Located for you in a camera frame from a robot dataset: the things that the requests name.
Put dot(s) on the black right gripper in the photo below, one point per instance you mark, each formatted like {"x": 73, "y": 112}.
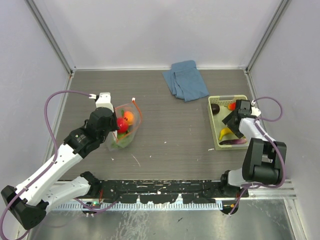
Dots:
{"x": 228, "y": 119}

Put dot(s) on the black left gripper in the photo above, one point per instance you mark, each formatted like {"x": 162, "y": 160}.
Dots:
{"x": 114, "y": 126}

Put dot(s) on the yellow banana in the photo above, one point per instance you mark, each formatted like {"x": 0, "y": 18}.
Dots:
{"x": 225, "y": 131}

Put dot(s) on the red apple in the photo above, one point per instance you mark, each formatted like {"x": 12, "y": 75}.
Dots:
{"x": 122, "y": 125}

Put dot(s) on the green leafy vegetable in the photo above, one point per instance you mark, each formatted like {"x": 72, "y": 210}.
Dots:
{"x": 117, "y": 140}

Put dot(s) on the dark brown food item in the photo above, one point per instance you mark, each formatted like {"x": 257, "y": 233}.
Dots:
{"x": 240, "y": 141}

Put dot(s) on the orange peach fruit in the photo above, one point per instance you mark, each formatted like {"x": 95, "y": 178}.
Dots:
{"x": 129, "y": 117}

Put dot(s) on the clear zip bag orange zipper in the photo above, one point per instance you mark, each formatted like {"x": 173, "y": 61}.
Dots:
{"x": 134, "y": 108}

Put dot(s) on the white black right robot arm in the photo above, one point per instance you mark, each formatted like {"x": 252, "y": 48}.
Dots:
{"x": 264, "y": 161}

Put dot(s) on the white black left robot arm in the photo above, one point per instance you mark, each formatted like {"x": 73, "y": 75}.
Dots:
{"x": 30, "y": 201}

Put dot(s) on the red tomato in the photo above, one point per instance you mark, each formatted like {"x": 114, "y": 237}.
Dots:
{"x": 231, "y": 106}

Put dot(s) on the dark purple fruit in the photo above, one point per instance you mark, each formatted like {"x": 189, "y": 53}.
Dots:
{"x": 215, "y": 109}

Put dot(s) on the blue folded cloth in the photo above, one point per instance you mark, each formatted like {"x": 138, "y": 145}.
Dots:
{"x": 185, "y": 81}

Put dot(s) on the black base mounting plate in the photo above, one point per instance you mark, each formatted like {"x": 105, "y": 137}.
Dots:
{"x": 161, "y": 191}

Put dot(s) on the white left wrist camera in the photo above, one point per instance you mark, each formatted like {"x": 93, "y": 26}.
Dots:
{"x": 103, "y": 100}

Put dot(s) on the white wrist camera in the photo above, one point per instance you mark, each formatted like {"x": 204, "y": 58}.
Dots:
{"x": 103, "y": 100}
{"x": 255, "y": 111}

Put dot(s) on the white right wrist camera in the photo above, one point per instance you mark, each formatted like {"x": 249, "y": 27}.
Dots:
{"x": 255, "y": 111}

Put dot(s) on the grey slotted cable duct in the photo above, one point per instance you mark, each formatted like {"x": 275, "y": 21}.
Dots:
{"x": 176, "y": 206}

